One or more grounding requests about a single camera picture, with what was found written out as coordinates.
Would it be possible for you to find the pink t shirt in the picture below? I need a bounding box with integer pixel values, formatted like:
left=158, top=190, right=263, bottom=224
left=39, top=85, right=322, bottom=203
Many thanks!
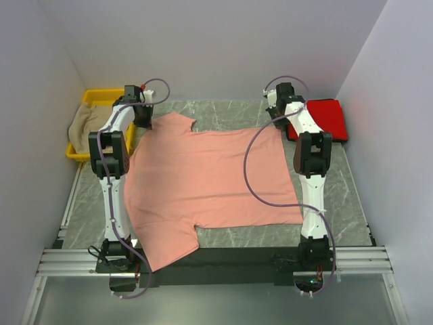
left=124, top=112, right=302, bottom=271

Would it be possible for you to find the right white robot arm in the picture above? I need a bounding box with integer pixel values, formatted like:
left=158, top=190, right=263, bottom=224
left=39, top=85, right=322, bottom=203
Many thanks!
left=263, top=83, right=332, bottom=270

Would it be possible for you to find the red folded t shirt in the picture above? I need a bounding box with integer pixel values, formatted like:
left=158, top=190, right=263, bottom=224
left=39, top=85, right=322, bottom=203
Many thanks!
left=306, top=99, right=348, bottom=143

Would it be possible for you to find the aluminium rail frame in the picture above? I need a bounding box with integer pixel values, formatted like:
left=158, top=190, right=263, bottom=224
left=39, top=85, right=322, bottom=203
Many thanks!
left=20, top=223, right=409, bottom=325

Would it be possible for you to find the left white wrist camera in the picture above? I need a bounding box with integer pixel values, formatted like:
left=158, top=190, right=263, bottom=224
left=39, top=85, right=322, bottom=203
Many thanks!
left=141, top=89, right=155, bottom=103

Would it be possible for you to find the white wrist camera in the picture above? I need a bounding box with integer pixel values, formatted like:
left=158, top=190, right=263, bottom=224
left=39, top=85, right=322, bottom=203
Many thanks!
left=141, top=89, right=155, bottom=103
left=263, top=89, right=277, bottom=108

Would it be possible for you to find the yellow plastic bin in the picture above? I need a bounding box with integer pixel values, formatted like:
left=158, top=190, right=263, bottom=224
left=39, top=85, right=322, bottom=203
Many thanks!
left=65, top=88, right=136, bottom=163

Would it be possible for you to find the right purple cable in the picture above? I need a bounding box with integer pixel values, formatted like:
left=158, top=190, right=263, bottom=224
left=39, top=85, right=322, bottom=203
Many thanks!
left=244, top=76, right=338, bottom=296

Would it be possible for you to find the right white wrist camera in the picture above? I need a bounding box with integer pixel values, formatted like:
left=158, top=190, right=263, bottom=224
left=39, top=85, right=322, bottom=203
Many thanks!
left=263, top=89, right=277, bottom=108

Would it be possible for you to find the black base bar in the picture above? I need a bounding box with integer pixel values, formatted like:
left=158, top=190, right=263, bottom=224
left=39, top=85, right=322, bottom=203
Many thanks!
left=94, top=246, right=338, bottom=289

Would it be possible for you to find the beige t shirt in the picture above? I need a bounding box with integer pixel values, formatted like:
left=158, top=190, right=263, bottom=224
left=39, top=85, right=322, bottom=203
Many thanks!
left=68, top=103, right=112, bottom=154

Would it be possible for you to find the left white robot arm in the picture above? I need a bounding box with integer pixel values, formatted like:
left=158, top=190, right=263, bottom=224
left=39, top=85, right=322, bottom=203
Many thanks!
left=88, top=85, right=154, bottom=272

